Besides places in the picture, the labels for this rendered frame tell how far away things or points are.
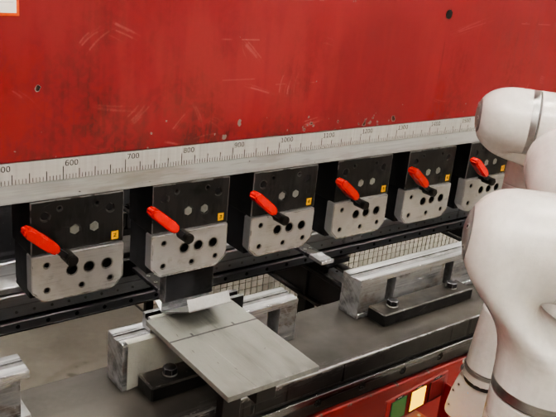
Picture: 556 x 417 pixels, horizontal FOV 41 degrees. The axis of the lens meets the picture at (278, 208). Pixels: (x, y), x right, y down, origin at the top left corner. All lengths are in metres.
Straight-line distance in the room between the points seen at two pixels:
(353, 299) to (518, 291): 0.88
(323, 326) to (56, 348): 1.75
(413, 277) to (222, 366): 0.68
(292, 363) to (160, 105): 0.47
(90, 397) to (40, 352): 1.81
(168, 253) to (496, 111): 0.58
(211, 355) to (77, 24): 0.56
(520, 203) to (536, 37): 1.03
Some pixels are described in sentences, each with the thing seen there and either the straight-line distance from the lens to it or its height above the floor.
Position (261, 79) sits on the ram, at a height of 1.42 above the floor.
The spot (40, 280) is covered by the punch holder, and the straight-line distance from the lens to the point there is 1.18.
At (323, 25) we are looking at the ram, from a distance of 1.34.
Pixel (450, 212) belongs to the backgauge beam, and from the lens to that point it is 2.22.
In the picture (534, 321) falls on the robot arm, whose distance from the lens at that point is 0.86.
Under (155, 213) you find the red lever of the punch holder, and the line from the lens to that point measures 1.18.
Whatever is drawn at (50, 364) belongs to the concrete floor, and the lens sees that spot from 3.10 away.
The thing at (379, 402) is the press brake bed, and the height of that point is 0.74.
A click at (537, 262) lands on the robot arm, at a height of 1.37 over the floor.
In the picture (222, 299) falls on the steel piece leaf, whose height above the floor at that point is 1.05.
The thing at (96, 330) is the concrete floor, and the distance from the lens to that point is 3.31.
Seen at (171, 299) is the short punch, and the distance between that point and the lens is 1.36.
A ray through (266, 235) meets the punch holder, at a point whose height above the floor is 1.13.
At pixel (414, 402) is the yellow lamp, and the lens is 1.57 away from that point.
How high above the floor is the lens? 1.66
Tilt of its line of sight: 20 degrees down
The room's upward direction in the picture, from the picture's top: 6 degrees clockwise
